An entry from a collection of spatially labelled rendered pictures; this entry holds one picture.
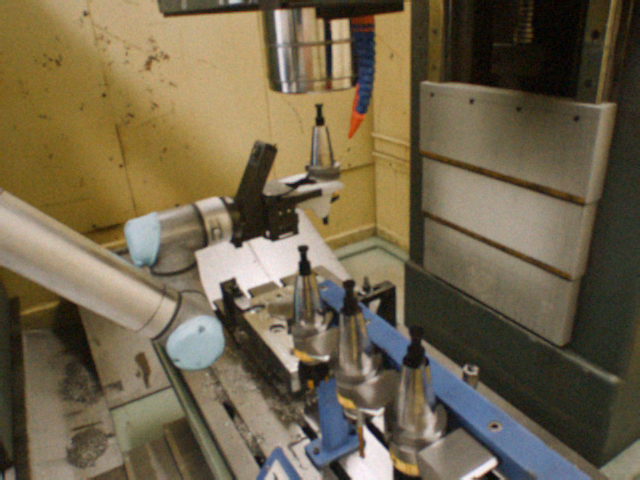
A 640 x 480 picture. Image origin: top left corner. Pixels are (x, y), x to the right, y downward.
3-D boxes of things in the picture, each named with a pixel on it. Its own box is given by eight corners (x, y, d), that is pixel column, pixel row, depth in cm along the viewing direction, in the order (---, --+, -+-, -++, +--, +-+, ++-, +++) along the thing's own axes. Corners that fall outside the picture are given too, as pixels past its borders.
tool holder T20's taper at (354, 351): (380, 361, 58) (378, 313, 55) (346, 375, 57) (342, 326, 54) (362, 341, 62) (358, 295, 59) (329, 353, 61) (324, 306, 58)
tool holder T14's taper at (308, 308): (331, 318, 67) (328, 274, 64) (301, 329, 66) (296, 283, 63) (316, 303, 71) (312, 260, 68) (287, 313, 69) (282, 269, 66)
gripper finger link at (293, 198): (317, 192, 89) (268, 200, 87) (316, 182, 88) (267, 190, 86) (325, 200, 85) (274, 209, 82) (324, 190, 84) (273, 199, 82)
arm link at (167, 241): (131, 262, 81) (118, 213, 77) (197, 243, 86) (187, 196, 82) (143, 282, 75) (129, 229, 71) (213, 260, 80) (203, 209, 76)
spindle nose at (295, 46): (382, 85, 80) (381, 2, 75) (288, 99, 74) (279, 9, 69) (338, 76, 93) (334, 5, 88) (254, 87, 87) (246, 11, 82)
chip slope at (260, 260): (121, 451, 127) (94, 370, 116) (85, 327, 180) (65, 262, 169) (402, 331, 166) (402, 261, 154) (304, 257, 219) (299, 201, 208)
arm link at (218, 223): (188, 197, 82) (205, 211, 76) (214, 190, 84) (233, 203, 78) (196, 238, 86) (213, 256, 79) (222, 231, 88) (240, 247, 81)
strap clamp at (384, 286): (350, 344, 115) (347, 287, 109) (342, 337, 118) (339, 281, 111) (396, 325, 121) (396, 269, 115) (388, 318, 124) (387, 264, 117)
